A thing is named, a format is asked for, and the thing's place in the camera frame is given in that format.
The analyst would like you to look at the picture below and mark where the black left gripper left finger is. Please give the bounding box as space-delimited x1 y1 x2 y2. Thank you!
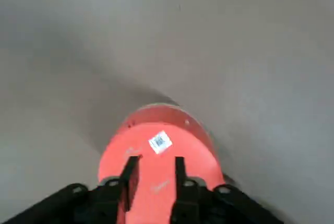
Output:
0 156 140 224

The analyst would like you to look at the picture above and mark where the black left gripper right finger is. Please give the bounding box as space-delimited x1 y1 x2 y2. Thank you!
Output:
171 156 285 224

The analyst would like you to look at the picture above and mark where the orange rice cooker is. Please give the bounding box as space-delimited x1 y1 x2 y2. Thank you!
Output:
98 103 226 224

